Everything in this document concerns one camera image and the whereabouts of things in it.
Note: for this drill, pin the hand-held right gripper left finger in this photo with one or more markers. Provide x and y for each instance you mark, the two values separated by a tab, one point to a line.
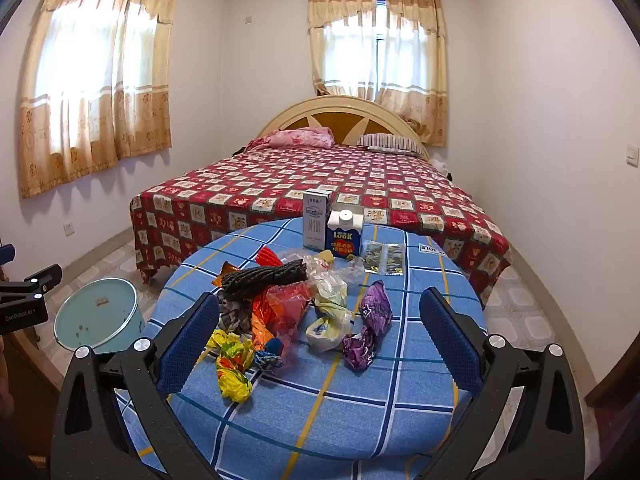
187	340

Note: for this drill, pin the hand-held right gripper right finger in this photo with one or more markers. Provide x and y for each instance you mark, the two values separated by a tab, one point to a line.
450	340

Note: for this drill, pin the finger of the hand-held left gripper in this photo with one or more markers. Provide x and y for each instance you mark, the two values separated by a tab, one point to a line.
45	276
7	254

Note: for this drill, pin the grey wrapper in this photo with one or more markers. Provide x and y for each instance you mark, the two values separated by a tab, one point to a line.
235	315

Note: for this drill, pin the yellow wrapper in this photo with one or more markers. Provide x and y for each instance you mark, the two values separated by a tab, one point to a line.
232	375

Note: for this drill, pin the light blue waste bin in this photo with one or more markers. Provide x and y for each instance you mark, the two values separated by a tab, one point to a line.
95	310

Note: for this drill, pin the purple wrapper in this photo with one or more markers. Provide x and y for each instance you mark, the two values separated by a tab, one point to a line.
375	310

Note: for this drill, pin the small blue wrapper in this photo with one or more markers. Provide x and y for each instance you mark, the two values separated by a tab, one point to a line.
270	355

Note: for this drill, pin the red foam net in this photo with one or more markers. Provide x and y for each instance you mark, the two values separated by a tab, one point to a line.
290	305

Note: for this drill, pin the red orange wrapper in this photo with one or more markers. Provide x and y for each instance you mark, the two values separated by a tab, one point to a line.
270	256

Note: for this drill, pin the white yellow plastic bag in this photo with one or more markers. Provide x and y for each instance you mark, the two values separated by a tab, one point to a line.
327	330

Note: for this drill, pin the clear plastic bag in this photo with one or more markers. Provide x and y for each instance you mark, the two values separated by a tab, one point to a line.
345	272

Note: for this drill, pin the pale yellow packet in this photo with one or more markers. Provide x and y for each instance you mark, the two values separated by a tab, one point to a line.
325	257

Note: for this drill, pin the beige patterned curtain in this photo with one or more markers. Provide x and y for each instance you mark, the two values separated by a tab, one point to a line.
425	85
320	60
65	125
145	110

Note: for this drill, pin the blue plaid tablecloth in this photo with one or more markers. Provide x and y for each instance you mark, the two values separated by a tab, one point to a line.
325	410

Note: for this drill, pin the blue white capped carton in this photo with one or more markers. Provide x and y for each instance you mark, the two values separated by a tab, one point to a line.
342	240

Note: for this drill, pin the tall white carton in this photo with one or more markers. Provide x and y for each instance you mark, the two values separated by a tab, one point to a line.
316	220

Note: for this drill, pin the striped pillow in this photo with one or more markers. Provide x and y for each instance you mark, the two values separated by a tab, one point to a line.
390	142

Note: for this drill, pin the bed with red quilt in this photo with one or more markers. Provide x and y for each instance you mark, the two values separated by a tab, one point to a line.
325	175

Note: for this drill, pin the pink pillow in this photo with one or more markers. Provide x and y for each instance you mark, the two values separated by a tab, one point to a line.
300	137

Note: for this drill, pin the cream arched headboard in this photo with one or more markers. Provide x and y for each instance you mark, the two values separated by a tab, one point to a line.
345	117

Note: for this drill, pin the white wall socket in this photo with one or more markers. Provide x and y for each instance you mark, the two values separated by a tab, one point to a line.
69	229

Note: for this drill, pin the white wall switch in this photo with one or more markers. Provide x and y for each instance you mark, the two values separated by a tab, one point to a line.
633	156

